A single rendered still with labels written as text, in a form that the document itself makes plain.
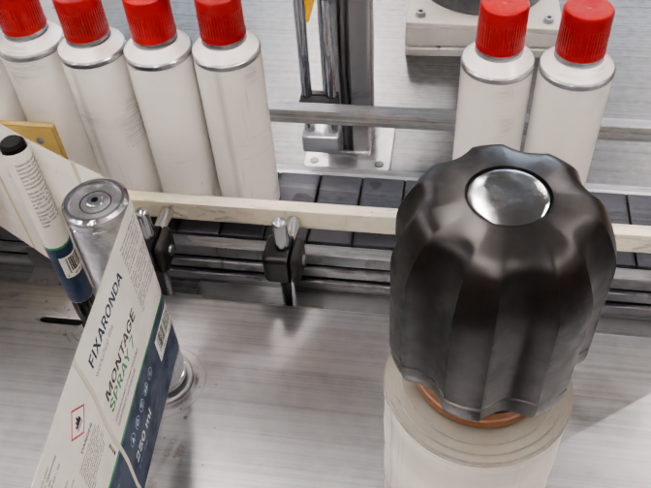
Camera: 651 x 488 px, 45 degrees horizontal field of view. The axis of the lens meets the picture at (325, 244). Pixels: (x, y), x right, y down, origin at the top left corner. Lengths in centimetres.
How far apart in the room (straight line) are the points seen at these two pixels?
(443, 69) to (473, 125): 35
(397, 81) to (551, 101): 36
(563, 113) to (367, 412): 25
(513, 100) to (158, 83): 26
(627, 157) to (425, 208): 59
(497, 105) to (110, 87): 29
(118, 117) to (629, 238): 41
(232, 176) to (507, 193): 40
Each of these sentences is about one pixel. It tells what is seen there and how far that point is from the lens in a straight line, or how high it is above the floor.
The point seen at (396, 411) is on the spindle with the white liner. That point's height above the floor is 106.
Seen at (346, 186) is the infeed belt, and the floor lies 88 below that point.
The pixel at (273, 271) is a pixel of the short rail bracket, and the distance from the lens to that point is 61.
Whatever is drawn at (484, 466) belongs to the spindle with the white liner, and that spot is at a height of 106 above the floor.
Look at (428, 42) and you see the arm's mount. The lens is 94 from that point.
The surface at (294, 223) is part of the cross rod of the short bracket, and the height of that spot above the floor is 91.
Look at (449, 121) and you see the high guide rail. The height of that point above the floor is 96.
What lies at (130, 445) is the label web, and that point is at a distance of 48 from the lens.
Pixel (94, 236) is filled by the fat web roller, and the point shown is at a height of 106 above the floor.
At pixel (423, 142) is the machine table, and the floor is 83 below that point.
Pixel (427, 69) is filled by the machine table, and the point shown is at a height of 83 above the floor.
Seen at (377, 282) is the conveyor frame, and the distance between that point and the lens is 68.
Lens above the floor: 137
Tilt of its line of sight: 48 degrees down
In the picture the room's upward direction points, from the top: 5 degrees counter-clockwise
